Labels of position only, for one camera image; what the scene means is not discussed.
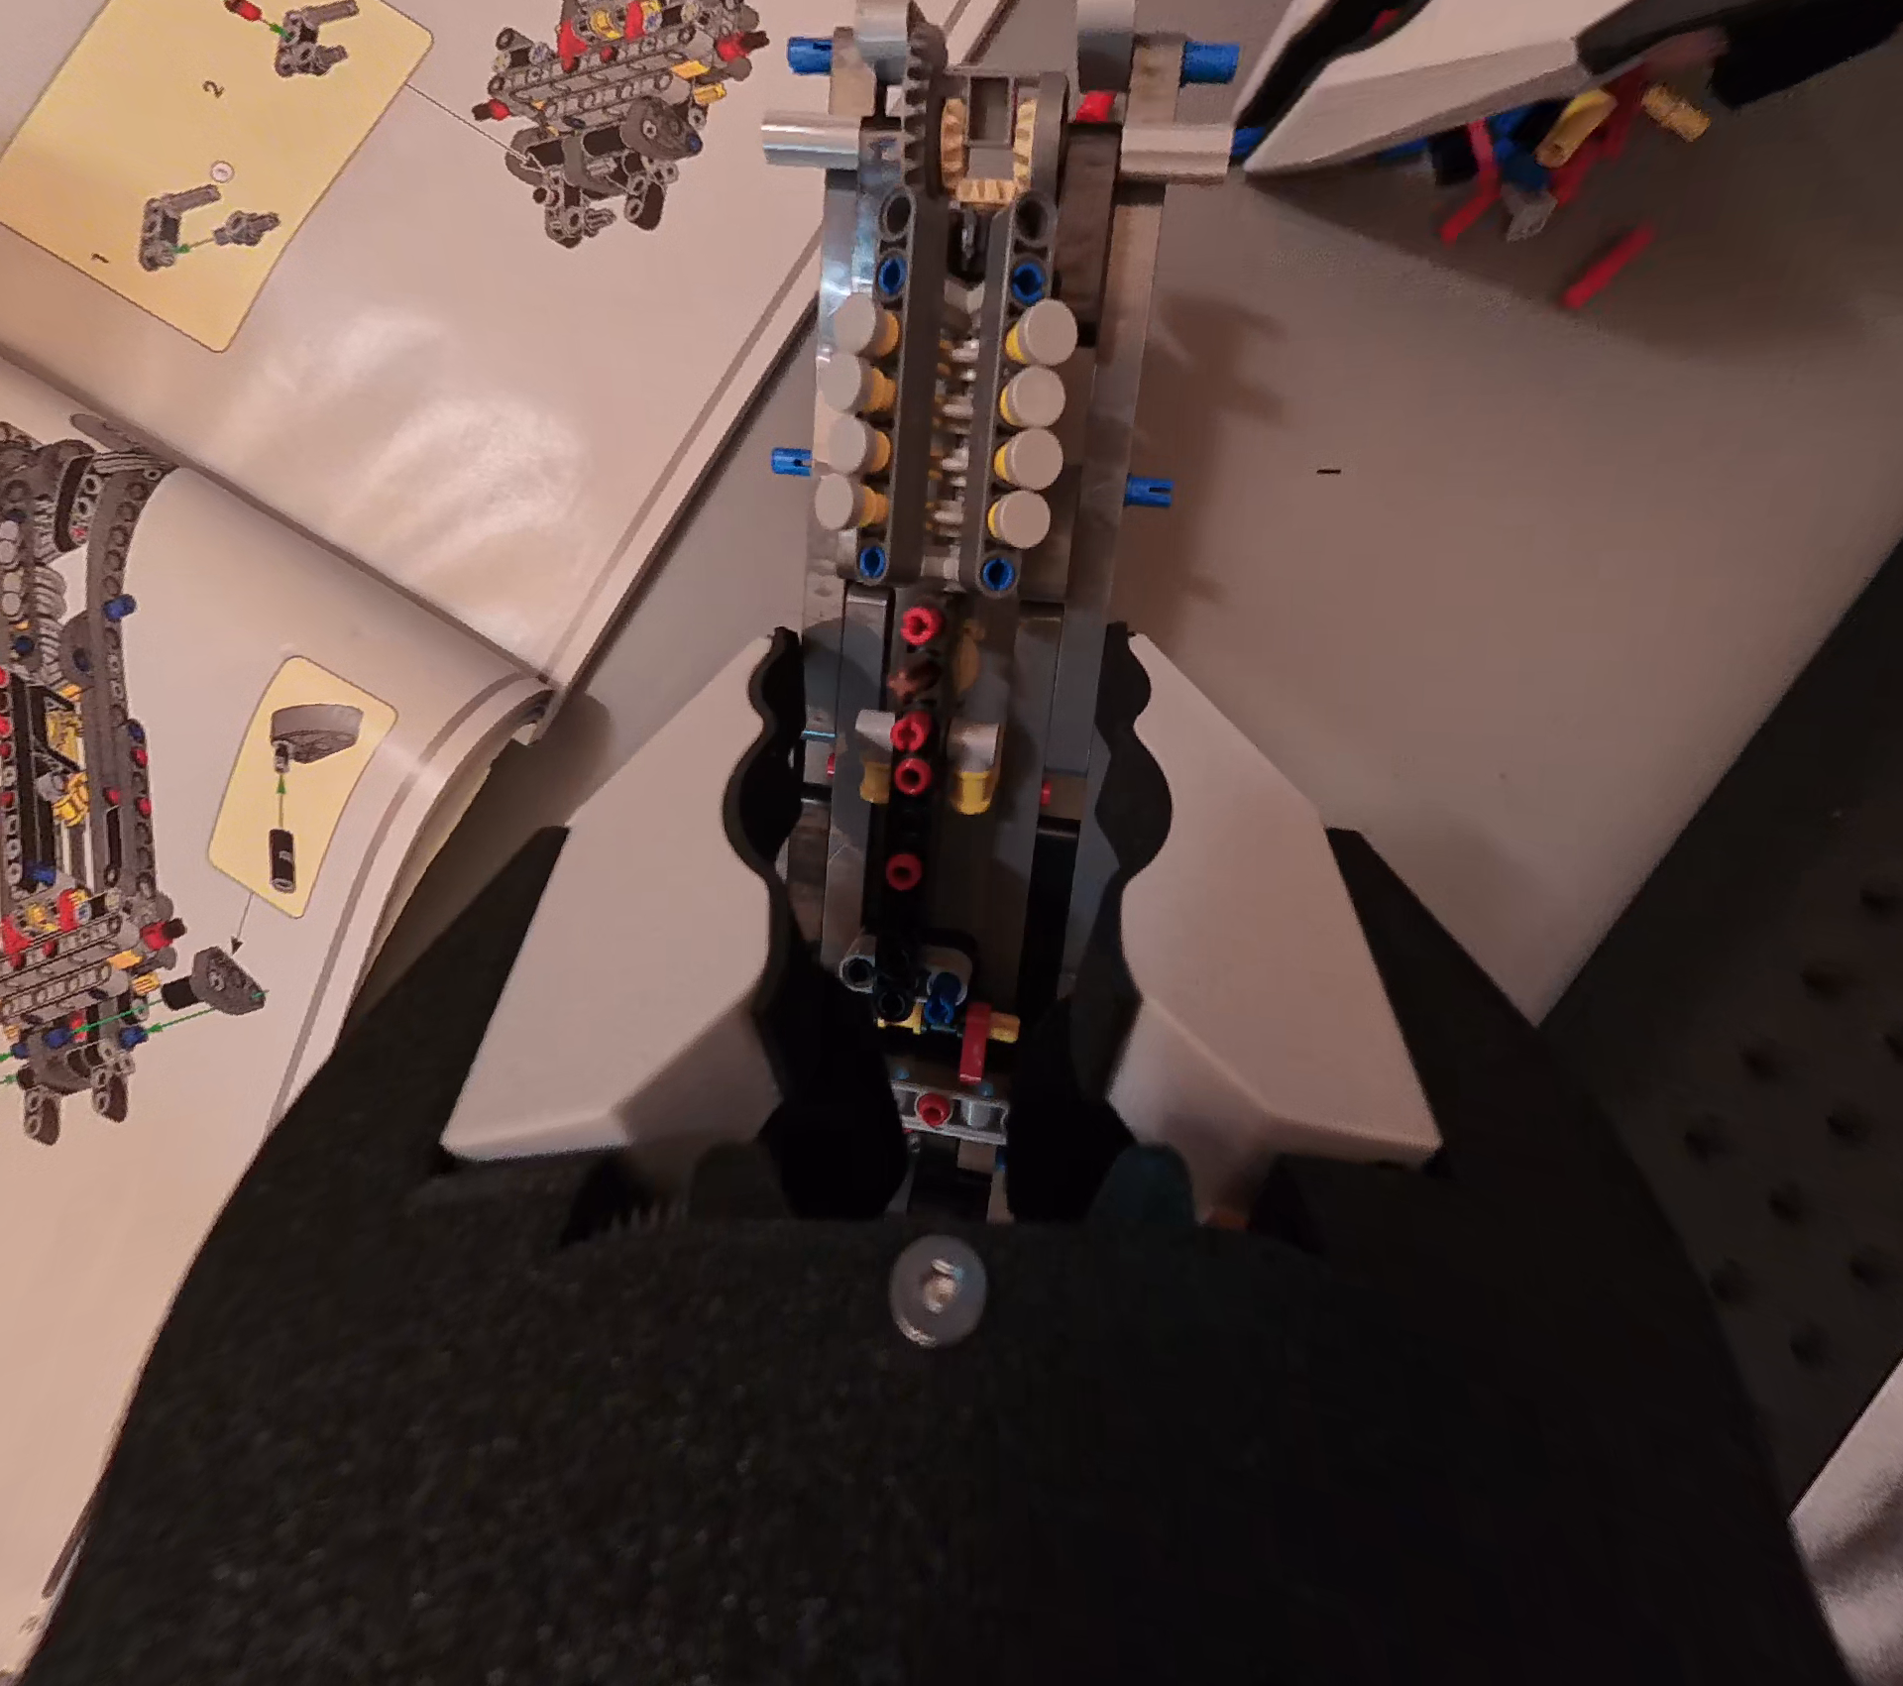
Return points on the black perforated pad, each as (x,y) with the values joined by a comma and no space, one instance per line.
(1786,1045)

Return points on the lego instruction booklet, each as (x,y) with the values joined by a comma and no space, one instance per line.
(446,378)

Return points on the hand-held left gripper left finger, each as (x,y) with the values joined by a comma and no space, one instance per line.
(595,1002)

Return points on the lego chassis assembly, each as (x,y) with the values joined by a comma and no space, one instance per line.
(953,408)

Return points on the pile of small lego pins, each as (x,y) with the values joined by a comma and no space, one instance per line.
(1501,171)

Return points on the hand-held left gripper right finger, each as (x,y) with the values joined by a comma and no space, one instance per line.
(1278,1002)

